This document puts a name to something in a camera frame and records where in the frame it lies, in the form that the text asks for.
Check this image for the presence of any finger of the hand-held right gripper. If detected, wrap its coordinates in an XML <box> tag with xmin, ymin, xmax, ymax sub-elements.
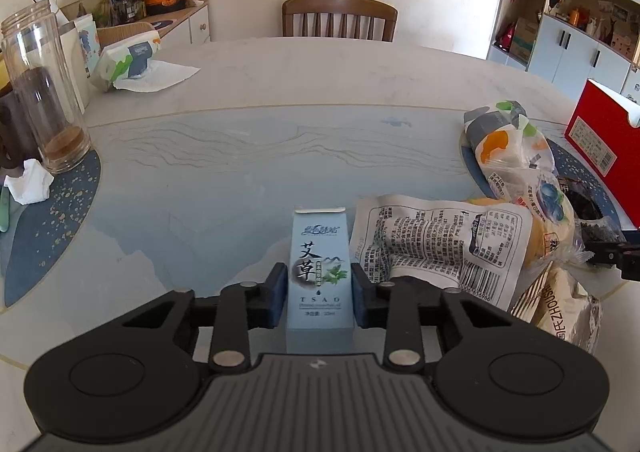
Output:
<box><xmin>585</xmin><ymin>240</ymin><xmax>640</xmax><ymax>281</ymax></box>

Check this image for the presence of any white marble desktop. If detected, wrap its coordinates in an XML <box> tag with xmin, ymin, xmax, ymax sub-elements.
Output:
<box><xmin>0</xmin><ymin>35</ymin><xmax>640</xmax><ymax>383</ymax></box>

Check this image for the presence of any small light blue box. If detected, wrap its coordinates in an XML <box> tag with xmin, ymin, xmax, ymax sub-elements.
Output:
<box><xmin>286</xmin><ymin>206</ymin><xmax>355</xmax><ymax>333</ymax></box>

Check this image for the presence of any blue landscape table mat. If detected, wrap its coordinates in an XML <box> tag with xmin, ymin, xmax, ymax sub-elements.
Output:
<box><xmin>0</xmin><ymin>105</ymin><xmax>640</xmax><ymax>358</ymax></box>

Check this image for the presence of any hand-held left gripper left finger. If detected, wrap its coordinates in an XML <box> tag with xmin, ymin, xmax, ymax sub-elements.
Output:
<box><xmin>122</xmin><ymin>262</ymin><xmax>290</xmax><ymax>374</ymax></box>

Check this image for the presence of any crumpled white tissue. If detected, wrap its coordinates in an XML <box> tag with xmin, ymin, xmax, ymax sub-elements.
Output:
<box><xmin>4</xmin><ymin>158</ymin><xmax>56</xmax><ymax>205</ymax></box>

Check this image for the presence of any red cardboard box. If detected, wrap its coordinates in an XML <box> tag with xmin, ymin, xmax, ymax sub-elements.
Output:
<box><xmin>564</xmin><ymin>78</ymin><xmax>640</xmax><ymax>233</ymax></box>

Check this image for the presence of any white wall cabinet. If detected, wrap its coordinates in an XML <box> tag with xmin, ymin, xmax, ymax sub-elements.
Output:
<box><xmin>487</xmin><ymin>0</ymin><xmax>640</xmax><ymax>106</ymax></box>

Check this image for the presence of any grey dark snack packet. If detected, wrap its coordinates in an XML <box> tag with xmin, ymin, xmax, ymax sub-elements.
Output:
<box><xmin>575</xmin><ymin>215</ymin><xmax>627</xmax><ymax>253</ymax></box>

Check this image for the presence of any brown wooden chair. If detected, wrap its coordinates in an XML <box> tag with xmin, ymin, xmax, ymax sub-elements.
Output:
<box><xmin>281</xmin><ymin>0</ymin><xmax>399</xmax><ymax>42</ymax></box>

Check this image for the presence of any soft tissue pack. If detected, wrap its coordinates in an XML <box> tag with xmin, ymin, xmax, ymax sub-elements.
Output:
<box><xmin>90</xmin><ymin>30</ymin><xmax>201</xmax><ymax>94</ymax></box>

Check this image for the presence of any brown silver snack packet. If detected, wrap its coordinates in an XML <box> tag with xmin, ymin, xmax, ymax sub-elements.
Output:
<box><xmin>510</xmin><ymin>262</ymin><xmax>603</xmax><ymax>353</ymax></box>

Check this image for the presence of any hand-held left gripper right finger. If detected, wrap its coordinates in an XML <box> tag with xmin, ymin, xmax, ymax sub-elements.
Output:
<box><xmin>351</xmin><ymin>262</ymin><xmax>518</xmax><ymax>374</ymax></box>

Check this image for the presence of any blueberry bread packet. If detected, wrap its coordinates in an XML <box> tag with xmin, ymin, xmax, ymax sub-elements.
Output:
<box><xmin>465</xmin><ymin>169</ymin><xmax>583</xmax><ymax>278</ymax></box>

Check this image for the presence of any white side cabinet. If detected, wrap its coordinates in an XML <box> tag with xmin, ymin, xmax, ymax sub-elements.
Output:
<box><xmin>140</xmin><ymin>2</ymin><xmax>211</xmax><ymax>46</ymax></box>

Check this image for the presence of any tall clear glass jar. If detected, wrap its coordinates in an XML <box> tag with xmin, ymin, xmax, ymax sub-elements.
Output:
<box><xmin>0</xmin><ymin>0</ymin><xmax>93</xmax><ymax>175</ymax></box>

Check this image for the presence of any white black-printed snack packet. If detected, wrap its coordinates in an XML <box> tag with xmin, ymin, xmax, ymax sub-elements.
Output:
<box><xmin>348</xmin><ymin>195</ymin><xmax>536</xmax><ymax>313</ymax></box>

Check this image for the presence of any white green tissue packet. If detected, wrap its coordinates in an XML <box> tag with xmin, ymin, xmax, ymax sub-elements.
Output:
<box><xmin>460</xmin><ymin>101</ymin><xmax>557</xmax><ymax>198</ymax></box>

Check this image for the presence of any black snack packet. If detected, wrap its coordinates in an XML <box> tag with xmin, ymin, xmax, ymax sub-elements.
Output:
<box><xmin>557</xmin><ymin>172</ymin><xmax>603</xmax><ymax>222</ymax></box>

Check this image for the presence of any red bag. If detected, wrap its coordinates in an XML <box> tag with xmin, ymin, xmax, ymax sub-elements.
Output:
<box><xmin>495</xmin><ymin>22</ymin><xmax>516</xmax><ymax>51</ymax></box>

